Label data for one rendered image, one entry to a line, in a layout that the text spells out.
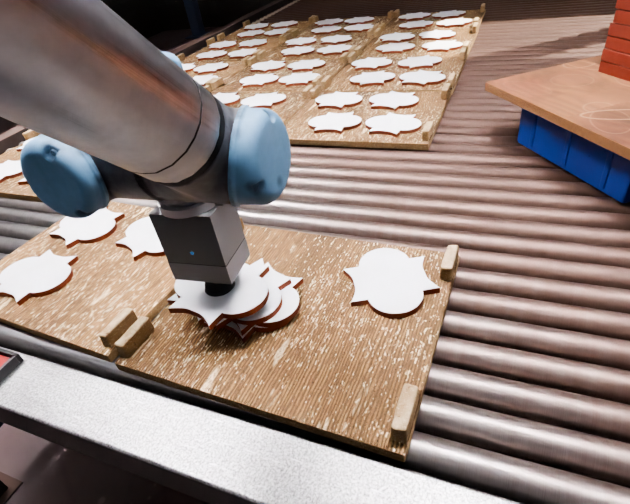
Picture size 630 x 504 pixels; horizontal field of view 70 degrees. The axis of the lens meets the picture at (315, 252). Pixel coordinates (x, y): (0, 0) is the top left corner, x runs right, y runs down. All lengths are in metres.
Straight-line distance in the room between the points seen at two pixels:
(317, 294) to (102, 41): 0.51
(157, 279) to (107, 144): 0.55
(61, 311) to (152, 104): 0.61
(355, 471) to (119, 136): 0.41
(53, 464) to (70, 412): 1.24
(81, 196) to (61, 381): 0.40
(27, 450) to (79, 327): 1.28
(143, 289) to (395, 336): 0.42
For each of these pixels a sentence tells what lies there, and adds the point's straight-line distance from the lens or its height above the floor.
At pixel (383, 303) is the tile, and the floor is 0.95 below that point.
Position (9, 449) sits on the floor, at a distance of 2.10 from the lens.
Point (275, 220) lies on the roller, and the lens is 0.91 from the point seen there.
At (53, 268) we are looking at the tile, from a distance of 0.94.
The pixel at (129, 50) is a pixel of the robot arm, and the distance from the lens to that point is 0.26.
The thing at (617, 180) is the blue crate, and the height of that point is 0.96.
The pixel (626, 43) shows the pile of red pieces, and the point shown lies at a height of 1.11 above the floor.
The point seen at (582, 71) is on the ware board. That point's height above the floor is 1.04.
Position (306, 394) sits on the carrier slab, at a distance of 0.57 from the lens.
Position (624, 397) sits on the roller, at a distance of 0.65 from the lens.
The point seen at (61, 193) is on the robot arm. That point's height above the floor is 1.24.
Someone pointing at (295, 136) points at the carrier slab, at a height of 0.94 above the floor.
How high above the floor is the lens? 1.40
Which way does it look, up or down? 37 degrees down
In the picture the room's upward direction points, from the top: 9 degrees counter-clockwise
